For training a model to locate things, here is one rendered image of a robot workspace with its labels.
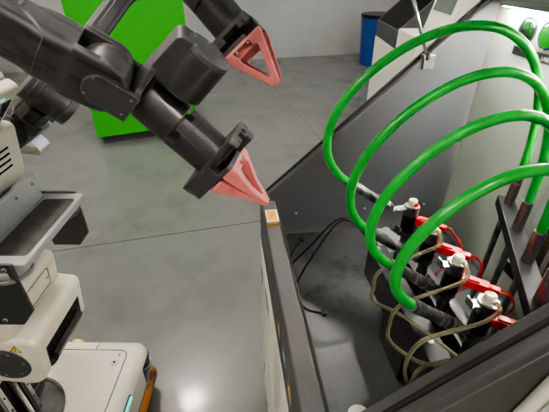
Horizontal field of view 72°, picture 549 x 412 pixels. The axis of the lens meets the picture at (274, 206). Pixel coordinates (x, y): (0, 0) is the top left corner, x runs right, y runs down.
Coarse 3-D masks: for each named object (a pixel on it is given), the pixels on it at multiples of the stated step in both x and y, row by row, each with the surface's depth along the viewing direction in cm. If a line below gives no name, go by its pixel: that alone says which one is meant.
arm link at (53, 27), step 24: (0, 0) 35; (24, 0) 37; (0, 24) 36; (24, 24) 36; (48, 24) 37; (72, 24) 40; (0, 48) 37; (24, 48) 37; (48, 48) 37; (72, 48) 38; (96, 48) 41; (120, 48) 43; (48, 72) 39; (72, 72) 39; (96, 72) 39; (120, 72) 40; (72, 96) 41
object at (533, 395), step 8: (544, 384) 42; (536, 392) 43; (544, 392) 42; (528, 400) 43; (536, 400) 43; (544, 400) 42; (520, 408) 44; (528, 408) 43; (536, 408) 43; (544, 408) 42
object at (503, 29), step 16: (432, 32) 54; (448, 32) 54; (496, 32) 55; (512, 32) 55; (400, 48) 55; (528, 48) 57; (384, 64) 56; (352, 96) 58; (336, 112) 59; (528, 144) 67; (528, 160) 68; (336, 176) 65
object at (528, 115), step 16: (512, 112) 45; (528, 112) 45; (464, 128) 45; (480, 128) 45; (448, 144) 46; (416, 160) 47; (400, 176) 48; (384, 192) 49; (544, 208) 55; (368, 224) 51; (544, 224) 55; (368, 240) 53; (544, 240) 57; (384, 256) 55; (528, 256) 59; (416, 272) 58; (432, 288) 59
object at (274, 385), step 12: (264, 264) 107; (264, 276) 110; (264, 288) 114; (264, 300) 118; (264, 312) 123; (264, 324) 127; (264, 336) 132; (276, 336) 86; (264, 348) 137; (276, 348) 86; (264, 360) 143; (276, 360) 89; (276, 372) 91; (276, 384) 94; (276, 396) 96; (276, 408) 99
